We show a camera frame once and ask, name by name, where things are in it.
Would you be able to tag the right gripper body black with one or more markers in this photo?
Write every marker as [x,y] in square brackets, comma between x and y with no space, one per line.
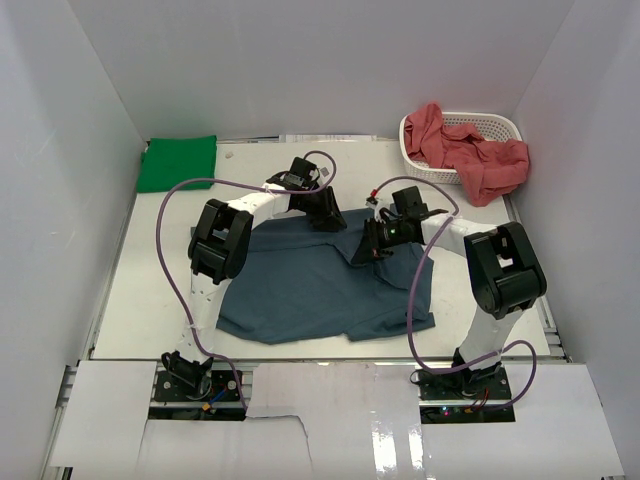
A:
[387,236]

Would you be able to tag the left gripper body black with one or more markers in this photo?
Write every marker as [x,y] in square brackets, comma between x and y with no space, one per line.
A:
[308,203]

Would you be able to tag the blue t shirt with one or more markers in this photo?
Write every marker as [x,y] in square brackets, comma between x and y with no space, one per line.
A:
[298,284]

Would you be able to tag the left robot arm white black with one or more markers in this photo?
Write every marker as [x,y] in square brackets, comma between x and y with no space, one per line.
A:
[219,247]

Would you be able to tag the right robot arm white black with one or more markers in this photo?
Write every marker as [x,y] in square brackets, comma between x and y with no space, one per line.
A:
[505,275]

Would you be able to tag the red t shirt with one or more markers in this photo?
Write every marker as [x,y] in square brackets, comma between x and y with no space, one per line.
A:
[487,169]

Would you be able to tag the folded green t shirt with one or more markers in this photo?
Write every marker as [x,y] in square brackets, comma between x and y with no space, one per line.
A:
[167,162]

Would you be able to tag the white perforated plastic basket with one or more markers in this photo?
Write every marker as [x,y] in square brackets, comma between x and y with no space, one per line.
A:
[491,127]

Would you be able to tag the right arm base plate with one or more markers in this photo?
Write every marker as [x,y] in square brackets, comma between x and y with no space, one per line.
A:
[448,400]

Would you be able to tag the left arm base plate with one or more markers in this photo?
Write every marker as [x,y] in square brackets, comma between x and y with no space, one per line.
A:
[217,400]

